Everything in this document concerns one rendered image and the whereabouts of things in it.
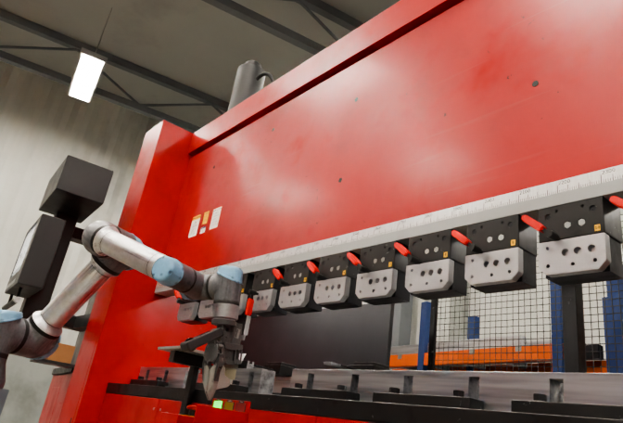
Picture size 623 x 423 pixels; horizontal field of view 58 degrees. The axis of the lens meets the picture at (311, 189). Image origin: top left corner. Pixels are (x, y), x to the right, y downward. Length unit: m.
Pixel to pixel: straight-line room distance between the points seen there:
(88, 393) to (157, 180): 1.12
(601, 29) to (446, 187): 0.55
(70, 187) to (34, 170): 6.48
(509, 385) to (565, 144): 0.57
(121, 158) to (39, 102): 1.53
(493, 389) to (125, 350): 2.03
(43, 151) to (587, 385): 9.10
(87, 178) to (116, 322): 0.79
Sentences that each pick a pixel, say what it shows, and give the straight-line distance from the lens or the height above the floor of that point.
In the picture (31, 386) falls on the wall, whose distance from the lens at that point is 9.16.
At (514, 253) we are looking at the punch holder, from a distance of 1.41.
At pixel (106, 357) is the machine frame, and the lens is 2.97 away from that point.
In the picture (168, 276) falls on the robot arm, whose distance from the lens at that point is 1.56.
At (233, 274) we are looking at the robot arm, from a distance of 1.63.
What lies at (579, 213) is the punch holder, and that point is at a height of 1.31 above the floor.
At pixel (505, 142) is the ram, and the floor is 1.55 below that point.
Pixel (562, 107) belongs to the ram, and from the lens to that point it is 1.52.
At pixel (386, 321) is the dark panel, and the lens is 2.39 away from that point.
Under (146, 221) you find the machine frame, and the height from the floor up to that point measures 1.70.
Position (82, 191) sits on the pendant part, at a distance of 3.19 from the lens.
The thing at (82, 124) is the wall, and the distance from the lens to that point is 10.02.
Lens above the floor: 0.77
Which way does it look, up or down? 24 degrees up
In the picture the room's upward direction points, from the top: 9 degrees clockwise
